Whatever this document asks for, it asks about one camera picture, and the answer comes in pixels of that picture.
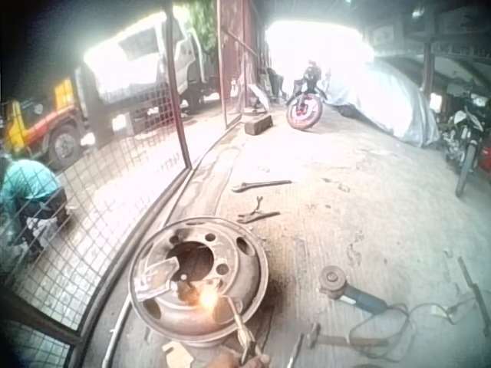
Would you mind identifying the person's right hand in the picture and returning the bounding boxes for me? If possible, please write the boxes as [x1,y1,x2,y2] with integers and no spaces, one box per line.
[209,350,272,368]

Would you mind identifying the metal welding electrode holder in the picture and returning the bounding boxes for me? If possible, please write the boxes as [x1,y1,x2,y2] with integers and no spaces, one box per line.
[223,294,265,367]

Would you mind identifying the metal chisel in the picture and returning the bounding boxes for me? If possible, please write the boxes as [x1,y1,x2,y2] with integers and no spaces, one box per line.
[286,333,305,368]

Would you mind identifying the flat cardboard piece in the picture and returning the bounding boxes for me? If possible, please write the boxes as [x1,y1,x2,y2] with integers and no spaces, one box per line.
[160,340,196,368]

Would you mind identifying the rusty steel wheel rim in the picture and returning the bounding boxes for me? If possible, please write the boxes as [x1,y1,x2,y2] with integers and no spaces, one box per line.
[127,216,269,349]

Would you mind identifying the blue angle grinder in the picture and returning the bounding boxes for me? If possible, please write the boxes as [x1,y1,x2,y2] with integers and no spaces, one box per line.
[318,265,388,312]

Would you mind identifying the shiny bent metal plate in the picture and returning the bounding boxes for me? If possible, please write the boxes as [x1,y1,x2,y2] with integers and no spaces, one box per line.
[133,256,180,302]

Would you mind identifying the dark metal pliers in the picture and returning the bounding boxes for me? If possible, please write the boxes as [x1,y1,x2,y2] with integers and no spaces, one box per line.
[236,195,281,225]

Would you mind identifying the long adjustable wrench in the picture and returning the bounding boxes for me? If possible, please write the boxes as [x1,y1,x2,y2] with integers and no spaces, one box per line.
[231,179,293,192]

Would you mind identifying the thin metal rod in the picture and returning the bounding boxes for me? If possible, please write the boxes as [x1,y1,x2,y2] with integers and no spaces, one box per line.
[456,256,491,327]

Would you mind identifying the dark wooden block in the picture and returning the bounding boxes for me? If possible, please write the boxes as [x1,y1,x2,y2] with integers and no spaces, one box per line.
[244,116,274,136]

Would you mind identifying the motorcycle with red wheel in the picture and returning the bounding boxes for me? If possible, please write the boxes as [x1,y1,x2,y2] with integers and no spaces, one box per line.
[285,60,328,131]

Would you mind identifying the folded white umbrella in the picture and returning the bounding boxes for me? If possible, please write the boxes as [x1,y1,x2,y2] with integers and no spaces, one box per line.
[247,83,272,113]

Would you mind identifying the car under grey cover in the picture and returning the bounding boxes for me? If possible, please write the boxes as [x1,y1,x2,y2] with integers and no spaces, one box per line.
[324,61,440,149]

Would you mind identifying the parked white black motorcycle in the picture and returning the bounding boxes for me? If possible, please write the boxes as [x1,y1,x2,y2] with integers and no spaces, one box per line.
[439,90,491,199]

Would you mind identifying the white truck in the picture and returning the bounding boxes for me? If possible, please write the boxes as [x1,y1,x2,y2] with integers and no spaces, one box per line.
[74,5,216,150]

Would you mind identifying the red and yellow truck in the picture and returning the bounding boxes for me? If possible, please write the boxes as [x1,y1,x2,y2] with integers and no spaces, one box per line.
[2,76,84,172]

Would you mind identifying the wooden handled hammer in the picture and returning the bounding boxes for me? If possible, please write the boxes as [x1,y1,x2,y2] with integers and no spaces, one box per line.
[305,322,388,350]

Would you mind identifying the grey grinder power cable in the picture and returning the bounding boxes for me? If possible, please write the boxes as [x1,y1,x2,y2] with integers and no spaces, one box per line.
[347,301,475,348]

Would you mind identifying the wire mesh gate panel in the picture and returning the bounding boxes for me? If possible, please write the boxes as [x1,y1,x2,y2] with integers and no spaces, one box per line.
[0,0,193,368]

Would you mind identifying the red metal gate frame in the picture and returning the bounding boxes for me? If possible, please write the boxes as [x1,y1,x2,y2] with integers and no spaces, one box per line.
[215,0,265,130]

